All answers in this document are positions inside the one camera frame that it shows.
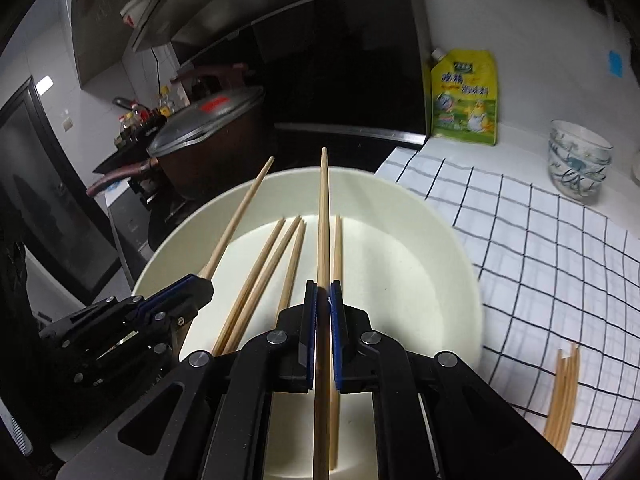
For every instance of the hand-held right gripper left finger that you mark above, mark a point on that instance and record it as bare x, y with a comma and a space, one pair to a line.
313, 345

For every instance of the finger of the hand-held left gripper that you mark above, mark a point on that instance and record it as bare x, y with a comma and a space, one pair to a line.
190, 302
170, 287

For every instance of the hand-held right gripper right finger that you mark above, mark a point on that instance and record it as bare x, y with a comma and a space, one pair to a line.
336, 345

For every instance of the wooden chopstick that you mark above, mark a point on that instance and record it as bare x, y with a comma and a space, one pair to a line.
323, 210
240, 215
291, 270
257, 270
270, 270

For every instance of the cream plastic basin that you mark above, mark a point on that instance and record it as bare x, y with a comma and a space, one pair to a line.
400, 285

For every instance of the dark glass door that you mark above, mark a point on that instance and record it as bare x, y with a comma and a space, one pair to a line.
45, 185

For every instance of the group of condiment bottles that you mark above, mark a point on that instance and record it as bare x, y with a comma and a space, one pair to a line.
135, 122

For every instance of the dark pot with lid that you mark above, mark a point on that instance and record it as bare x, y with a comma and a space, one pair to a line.
200, 120

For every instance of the white black-grid cloth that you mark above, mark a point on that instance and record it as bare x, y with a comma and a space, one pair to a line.
525, 260

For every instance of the yellow seasoning pouch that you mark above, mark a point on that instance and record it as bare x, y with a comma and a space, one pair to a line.
465, 105

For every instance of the black range hood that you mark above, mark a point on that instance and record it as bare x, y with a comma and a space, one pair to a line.
325, 60

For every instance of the white bowl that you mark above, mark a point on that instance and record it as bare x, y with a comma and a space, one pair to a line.
137, 7

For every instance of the blue wall sticker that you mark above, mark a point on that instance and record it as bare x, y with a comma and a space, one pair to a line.
615, 62

